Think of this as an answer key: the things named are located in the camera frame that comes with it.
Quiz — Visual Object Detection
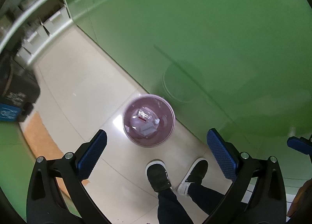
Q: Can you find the black recycling bin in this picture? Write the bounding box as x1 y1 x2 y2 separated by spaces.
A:
1 50 41 123

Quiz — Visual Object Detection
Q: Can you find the left black shoe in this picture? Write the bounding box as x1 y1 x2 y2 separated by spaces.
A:
145 160 171 193

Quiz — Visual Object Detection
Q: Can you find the orange floor mat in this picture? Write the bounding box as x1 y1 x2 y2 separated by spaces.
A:
23 111 90 199

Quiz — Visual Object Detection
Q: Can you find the right black shoe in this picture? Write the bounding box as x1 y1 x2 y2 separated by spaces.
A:
177 157 209 196

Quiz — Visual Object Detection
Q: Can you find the dark trouser leg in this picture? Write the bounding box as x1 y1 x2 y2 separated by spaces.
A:
158 183 224 223

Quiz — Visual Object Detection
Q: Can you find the pink round trash bin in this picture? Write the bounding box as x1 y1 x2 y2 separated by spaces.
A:
123 94 176 148

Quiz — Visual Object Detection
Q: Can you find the white storage shelf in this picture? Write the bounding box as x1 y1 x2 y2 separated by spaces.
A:
15 0 73 68

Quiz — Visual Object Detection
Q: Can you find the black shoe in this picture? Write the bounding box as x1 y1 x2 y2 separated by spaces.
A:
145 160 171 193
177 157 209 196

